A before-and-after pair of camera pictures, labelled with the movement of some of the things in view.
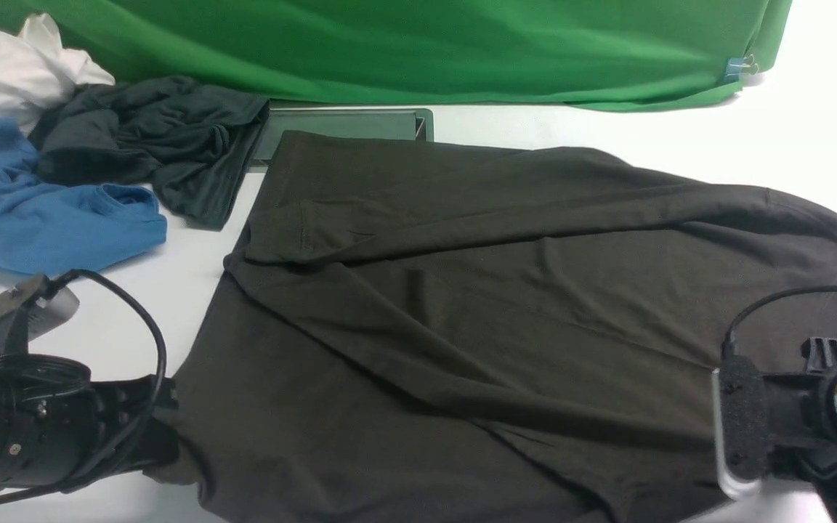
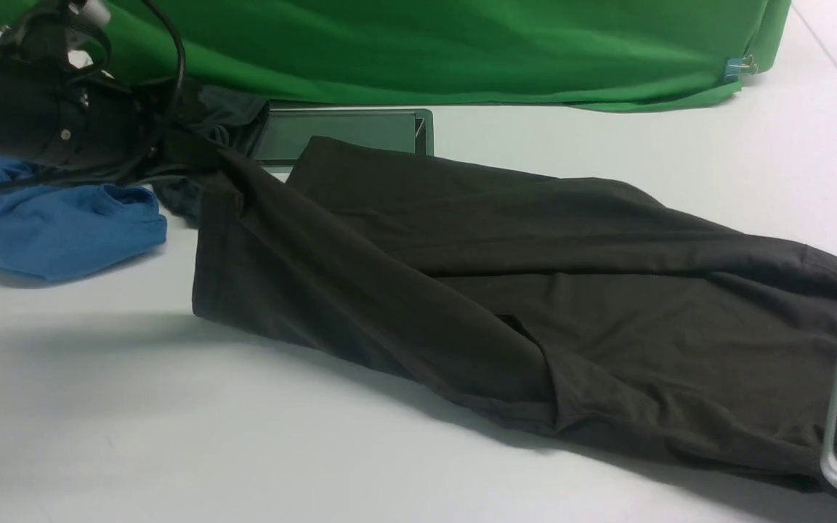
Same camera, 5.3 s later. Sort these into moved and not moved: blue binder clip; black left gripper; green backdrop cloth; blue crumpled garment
Moved: black left gripper
Not moved: green backdrop cloth; blue binder clip; blue crumpled garment
